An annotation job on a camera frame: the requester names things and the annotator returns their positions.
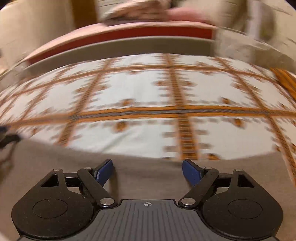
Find orange patterned pillow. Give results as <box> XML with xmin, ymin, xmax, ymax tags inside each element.
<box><xmin>270</xmin><ymin>68</ymin><xmax>296</xmax><ymax>100</ymax></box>

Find folded pink quilt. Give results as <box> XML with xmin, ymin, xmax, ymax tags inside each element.
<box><xmin>101</xmin><ymin>0</ymin><xmax>171</xmax><ymax>21</ymax></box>

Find grey-brown fleece pants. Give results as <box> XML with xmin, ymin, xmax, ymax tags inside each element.
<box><xmin>1</xmin><ymin>140</ymin><xmax>295</xmax><ymax>240</ymax></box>

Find pink pillow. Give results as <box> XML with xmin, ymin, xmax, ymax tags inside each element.
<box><xmin>166</xmin><ymin>7</ymin><xmax>213</xmax><ymax>25</ymax></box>

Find large bed with pink sheet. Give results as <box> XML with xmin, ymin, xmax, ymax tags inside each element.
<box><xmin>21</xmin><ymin>21</ymin><xmax>218</xmax><ymax>71</ymax></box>

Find orange heart patterned bedsheet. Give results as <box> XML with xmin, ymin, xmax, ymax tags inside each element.
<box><xmin>1</xmin><ymin>54</ymin><xmax>295</xmax><ymax>174</ymax></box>

